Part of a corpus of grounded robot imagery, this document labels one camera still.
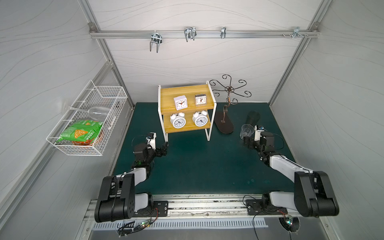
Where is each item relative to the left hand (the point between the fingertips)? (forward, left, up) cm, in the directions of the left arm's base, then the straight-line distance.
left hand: (160, 141), depth 89 cm
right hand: (+5, -58, 0) cm, 58 cm away
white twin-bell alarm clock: (+7, -24, +15) cm, 29 cm away
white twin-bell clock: (+6, -12, +14) cm, 19 cm away
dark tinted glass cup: (+17, -59, +4) cm, 61 cm away
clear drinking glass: (+13, -56, -5) cm, 58 cm away
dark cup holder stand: (+22, -39, -2) cm, 45 cm away
